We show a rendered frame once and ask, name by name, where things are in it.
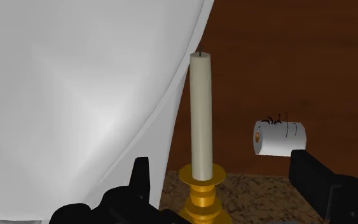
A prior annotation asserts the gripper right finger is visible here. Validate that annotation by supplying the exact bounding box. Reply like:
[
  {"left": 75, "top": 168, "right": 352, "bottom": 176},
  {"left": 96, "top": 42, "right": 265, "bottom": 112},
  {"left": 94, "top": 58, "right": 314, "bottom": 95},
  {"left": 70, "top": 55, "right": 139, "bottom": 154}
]
[{"left": 288, "top": 149, "right": 358, "bottom": 224}]

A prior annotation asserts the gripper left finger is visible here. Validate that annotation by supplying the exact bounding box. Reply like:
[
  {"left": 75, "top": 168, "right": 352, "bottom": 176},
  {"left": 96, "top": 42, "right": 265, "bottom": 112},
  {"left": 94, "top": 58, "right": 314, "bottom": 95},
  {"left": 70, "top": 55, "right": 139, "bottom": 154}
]
[{"left": 49, "top": 157, "right": 192, "bottom": 224}]

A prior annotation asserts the gold candlestick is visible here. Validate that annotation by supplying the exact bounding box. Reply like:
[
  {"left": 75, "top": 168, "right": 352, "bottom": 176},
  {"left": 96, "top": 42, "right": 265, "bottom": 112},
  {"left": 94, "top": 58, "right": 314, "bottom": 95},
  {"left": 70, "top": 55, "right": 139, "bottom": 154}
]
[{"left": 177, "top": 163, "right": 233, "bottom": 224}]

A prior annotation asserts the white toilet paper roll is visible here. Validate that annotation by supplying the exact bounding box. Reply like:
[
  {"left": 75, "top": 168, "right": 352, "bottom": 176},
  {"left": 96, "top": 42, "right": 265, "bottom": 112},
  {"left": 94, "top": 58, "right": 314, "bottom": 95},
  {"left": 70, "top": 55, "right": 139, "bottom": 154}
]
[{"left": 252, "top": 120, "right": 307, "bottom": 157}]

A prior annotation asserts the cream candle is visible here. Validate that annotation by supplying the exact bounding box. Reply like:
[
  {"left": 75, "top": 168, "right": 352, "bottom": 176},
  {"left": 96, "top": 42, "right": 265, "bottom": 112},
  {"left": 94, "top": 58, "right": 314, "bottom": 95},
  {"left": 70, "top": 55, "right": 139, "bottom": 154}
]
[{"left": 189, "top": 46, "right": 214, "bottom": 181}]

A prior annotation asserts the black wire roll holder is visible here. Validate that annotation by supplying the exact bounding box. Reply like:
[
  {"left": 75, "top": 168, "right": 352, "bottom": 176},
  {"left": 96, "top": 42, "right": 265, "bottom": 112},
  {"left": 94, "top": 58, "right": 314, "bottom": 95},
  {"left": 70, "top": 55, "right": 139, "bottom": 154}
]
[{"left": 260, "top": 111, "right": 298, "bottom": 139}]

